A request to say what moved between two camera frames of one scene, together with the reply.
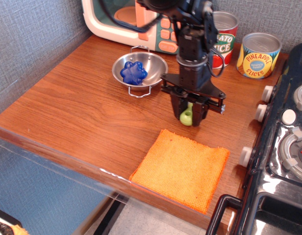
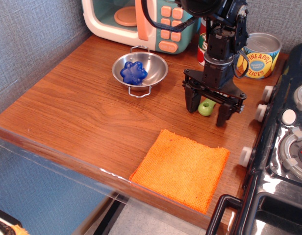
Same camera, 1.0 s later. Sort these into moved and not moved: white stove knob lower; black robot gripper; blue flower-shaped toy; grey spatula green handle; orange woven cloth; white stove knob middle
Moved: black robot gripper; grey spatula green handle
Not moved: white stove knob middle; blue flower-shaped toy; white stove knob lower; orange woven cloth
